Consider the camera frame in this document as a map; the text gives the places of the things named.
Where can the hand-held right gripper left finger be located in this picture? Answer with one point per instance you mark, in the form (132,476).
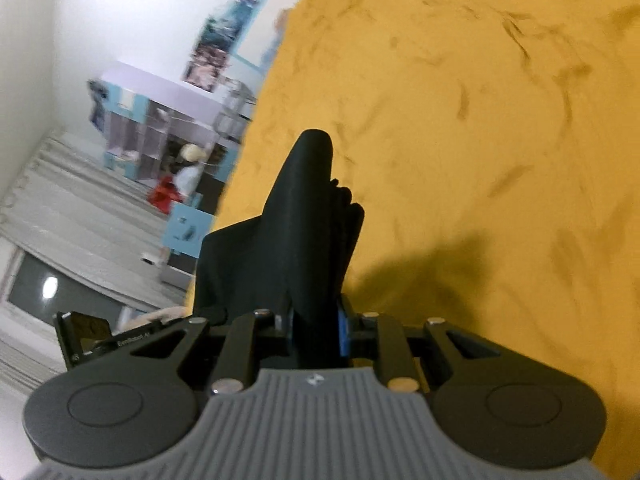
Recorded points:
(274,326)

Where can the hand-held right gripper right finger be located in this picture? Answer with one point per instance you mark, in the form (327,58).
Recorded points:
(345,331)

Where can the black pants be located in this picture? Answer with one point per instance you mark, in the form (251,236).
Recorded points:
(300,220)

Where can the person's left hand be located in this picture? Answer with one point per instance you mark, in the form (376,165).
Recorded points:
(155,317)

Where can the window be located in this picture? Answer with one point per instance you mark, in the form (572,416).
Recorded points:
(55,290)

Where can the grey curtain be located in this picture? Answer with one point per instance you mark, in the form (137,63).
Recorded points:
(75,240)

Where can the blue chair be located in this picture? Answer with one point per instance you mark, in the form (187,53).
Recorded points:
(187,232)

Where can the light blue cloth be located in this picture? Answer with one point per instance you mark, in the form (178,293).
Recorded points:
(189,180)

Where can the red bag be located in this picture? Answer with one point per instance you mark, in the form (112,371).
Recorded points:
(164,192)

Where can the cream hat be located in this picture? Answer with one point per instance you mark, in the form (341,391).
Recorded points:
(192,152)

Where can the grey cart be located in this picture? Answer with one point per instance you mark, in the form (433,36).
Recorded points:
(235,107)

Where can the yellow blanket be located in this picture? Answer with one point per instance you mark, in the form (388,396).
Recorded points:
(450,135)

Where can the lilac and blue shelf unit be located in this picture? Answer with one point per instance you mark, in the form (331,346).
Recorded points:
(155,125)

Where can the blue headboard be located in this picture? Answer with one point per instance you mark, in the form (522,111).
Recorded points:
(262,45)

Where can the pink and white wall poster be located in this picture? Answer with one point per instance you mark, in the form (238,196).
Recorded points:
(206,67)

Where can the teal wall poster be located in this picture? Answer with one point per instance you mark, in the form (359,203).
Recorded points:
(225,27)

